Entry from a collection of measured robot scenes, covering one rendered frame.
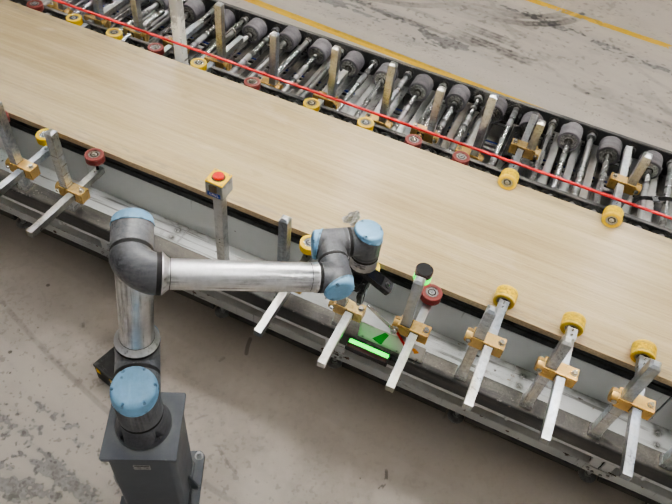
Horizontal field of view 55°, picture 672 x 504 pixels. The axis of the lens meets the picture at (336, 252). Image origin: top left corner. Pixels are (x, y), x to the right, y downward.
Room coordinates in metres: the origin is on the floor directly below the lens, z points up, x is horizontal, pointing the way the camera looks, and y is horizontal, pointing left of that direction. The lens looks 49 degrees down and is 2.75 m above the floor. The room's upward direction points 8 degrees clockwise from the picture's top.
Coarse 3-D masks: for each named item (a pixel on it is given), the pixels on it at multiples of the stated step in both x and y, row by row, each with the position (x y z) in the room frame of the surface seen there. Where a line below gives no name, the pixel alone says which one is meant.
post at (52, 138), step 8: (48, 136) 1.81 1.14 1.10; (56, 136) 1.82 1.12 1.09; (48, 144) 1.81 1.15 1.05; (56, 144) 1.81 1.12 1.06; (56, 152) 1.80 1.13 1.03; (56, 160) 1.80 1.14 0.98; (64, 160) 1.83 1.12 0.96; (56, 168) 1.81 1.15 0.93; (64, 168) 1.82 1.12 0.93; (64, 176) 1.81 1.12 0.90; (64, 184) 1.80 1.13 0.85
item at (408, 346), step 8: (424, 304) 1.45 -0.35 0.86; (424, 312) 1.42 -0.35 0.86; (416, 320) 1.38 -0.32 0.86; (424, 320) 1.38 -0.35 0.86; (408, 336) 1.30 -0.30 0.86; (416, 336) 1.31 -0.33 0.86; (408, 344) 1.27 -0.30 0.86; (408, 352) 1.24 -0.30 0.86; (400, 360) 1.20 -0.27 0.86; (400, 368) 1.17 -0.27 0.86; (392, 376) 1.13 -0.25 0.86; (392, 384) 1.10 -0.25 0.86; (392, 392) 1.09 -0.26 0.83
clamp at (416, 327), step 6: (396, 318) 1.37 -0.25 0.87; (396, 324) 1.35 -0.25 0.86; (414, 324) 1.35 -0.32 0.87; (420, 324) 1.35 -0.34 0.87; (402, 330) 1.33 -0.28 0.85; (408, 330) 1.33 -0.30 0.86; (414, 330) 1.32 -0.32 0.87; (420, 330) 1.33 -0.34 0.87; (420, 336) 1.31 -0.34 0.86; (426, 336) 1.31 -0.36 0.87; (420, 342) 1.31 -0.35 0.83
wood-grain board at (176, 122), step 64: (0, 0) 3.01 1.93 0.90; (0, 64) 2.47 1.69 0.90; (64, 64) 2.54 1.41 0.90; (128, 64) 2.61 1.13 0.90; (64, 128) 2.09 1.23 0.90; (128, 128) 2.15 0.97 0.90; (192, 128) 2.21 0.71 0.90; (256, 128) 2.27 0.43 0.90; (320, 128) 2.34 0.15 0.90; (256, 192) 1.87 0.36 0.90; (320, 192) 1.92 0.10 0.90; (384, 192) 1.98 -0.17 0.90; (448, 192) 2.04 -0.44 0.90; (512, 192) 2.09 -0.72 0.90; (384, 256) 1.62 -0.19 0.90; (448, 256) 1.67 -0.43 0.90; (512, 256) 1.72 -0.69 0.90; (576, 256) 1.77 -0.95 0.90; (640, 256) 1.82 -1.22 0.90; (512, 320) 1.42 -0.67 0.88; (640, 320) 1.49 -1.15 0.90
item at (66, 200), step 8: (88, 176) 1.90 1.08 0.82; (96, 176) 1.92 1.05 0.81; (80, 184) 1.85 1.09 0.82; (88, 184) 1.87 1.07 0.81; (64, 200) 1.74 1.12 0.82; (72, 200) 1.77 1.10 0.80; (56, 208) 1.69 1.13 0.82; (64, 208) 1.72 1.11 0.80; (48, 216) 1.65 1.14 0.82; (56, 216) 1.68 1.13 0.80; (32, 224) 1.59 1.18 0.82; (40, 224) 1.60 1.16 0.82; (48, 224) 1.63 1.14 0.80; (32, 232) 1.56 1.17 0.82
